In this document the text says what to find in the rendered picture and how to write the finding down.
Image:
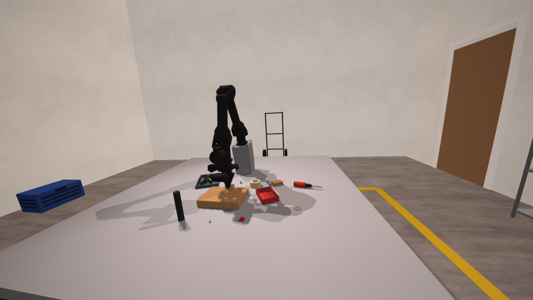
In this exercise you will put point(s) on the red open tray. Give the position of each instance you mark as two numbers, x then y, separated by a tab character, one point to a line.
267	195

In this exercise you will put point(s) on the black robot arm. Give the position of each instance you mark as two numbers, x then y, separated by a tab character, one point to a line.
222	134

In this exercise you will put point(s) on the black cylinder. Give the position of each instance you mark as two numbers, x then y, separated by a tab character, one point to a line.
178	205

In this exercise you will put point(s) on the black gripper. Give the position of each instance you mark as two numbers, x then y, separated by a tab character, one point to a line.
226	174

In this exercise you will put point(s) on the beige ring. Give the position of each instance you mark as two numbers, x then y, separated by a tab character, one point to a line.
255	183

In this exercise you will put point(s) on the red-handled screwdriver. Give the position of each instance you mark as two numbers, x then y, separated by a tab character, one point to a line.
303	185

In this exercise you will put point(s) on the light wooden board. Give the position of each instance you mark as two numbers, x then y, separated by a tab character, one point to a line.
219	197

